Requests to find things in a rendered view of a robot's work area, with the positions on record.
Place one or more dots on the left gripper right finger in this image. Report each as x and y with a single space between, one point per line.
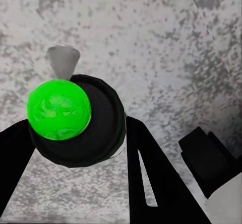
176 204

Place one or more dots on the insectifuge atomizer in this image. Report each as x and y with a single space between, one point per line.
76 120

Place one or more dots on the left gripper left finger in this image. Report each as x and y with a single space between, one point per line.
16 148

